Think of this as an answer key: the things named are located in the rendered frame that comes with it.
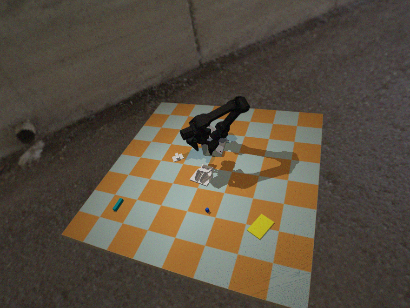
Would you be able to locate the yellow flat rectangular plate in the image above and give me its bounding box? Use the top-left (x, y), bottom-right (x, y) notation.
top-left (247, 214), bottom-right (274, 239)

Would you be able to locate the teal rectangular bar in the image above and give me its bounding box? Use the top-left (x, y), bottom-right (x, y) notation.
top-left (112, 198), bottom-right (124, 212)

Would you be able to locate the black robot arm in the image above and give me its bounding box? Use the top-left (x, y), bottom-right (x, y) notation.
top-left (180, 96), bottom-right (250, 141)

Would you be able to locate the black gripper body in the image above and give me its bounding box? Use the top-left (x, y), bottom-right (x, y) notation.
top-left (186, 131), bottom-right (219, 151)

